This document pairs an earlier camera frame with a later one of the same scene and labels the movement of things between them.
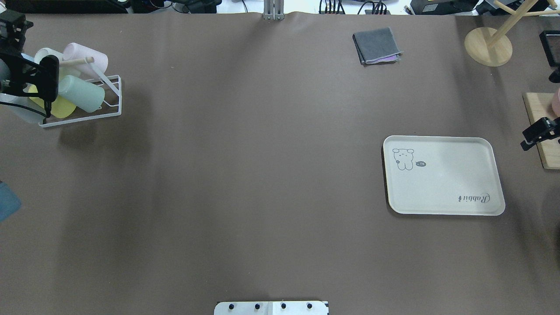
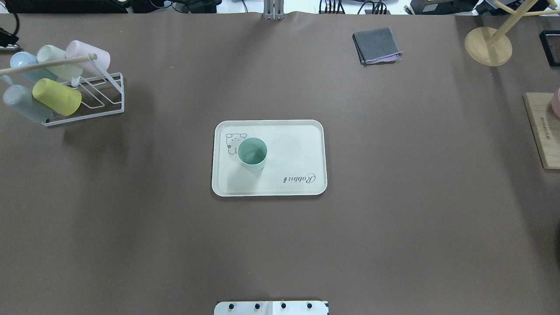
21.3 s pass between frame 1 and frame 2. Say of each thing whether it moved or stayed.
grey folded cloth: stayed
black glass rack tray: stayed
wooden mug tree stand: stayed
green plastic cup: moved
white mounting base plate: stayed
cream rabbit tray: moved
